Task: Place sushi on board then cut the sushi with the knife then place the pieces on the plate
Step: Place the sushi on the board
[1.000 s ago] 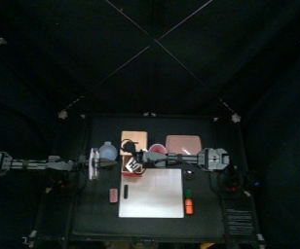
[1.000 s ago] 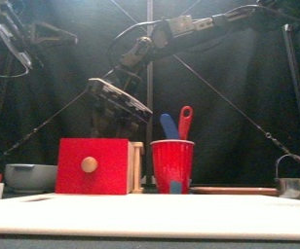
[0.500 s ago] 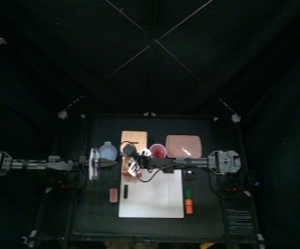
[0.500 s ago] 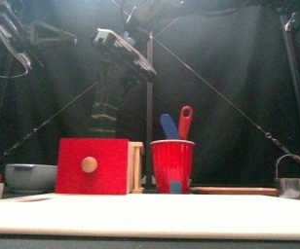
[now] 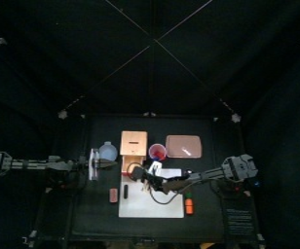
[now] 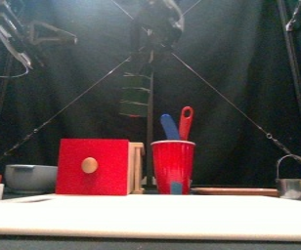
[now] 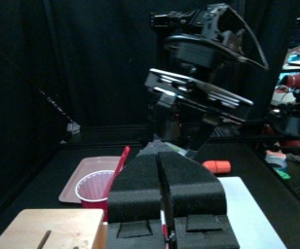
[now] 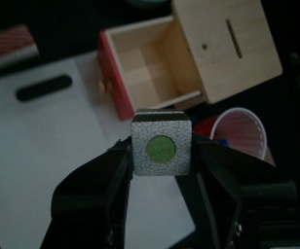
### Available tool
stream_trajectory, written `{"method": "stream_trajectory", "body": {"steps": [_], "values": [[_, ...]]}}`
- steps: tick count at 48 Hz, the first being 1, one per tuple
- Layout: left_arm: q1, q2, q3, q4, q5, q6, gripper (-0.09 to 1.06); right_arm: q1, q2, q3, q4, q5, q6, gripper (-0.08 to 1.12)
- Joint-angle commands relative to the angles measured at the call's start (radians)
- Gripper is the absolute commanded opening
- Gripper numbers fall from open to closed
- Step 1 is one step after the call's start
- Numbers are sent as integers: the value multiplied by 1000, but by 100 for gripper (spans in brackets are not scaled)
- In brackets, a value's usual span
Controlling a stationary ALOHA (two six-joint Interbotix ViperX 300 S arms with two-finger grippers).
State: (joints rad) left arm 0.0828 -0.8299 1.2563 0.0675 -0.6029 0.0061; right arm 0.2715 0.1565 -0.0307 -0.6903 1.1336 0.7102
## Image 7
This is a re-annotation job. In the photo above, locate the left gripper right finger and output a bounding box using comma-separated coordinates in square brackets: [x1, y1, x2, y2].
[156, 151, 240, 249]

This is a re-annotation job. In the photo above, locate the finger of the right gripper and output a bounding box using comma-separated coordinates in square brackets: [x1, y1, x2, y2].
[190, 116, 224, 153]
[148, 96, 180, 144]

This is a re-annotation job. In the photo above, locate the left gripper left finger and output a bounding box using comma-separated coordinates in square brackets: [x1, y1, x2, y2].
[104, 151, 165, 249]

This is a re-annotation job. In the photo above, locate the red plastic cup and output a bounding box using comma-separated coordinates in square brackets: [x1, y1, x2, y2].
[73, 169, 117, 222]

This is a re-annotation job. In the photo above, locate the orange toy roll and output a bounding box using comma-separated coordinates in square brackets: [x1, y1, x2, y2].
[200, 159, 231, 175]

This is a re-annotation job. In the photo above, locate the red plastic utensil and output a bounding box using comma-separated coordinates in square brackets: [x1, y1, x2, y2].
[107, 145, 131, 197]

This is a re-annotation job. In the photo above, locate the pink flat tray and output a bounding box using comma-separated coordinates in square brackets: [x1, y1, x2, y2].
[57, 156, 124, 205]

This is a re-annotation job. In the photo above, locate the grey tape roll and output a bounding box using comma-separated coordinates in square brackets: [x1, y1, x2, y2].
[263, 151, 288, 170]

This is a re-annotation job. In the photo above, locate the red and wooden box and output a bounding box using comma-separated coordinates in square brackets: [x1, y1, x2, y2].
[0, 208, 109, 249]

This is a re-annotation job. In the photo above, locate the black stand gear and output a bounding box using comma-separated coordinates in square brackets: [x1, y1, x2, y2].
[266, 90, 300, 138]

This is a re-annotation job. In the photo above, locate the small green object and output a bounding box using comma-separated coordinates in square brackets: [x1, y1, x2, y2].
[274, 167, 291, 181]

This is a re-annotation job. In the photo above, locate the diagonal wire with turnbuckle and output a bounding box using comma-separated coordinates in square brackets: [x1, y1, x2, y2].
[0, 34, 80, 132]

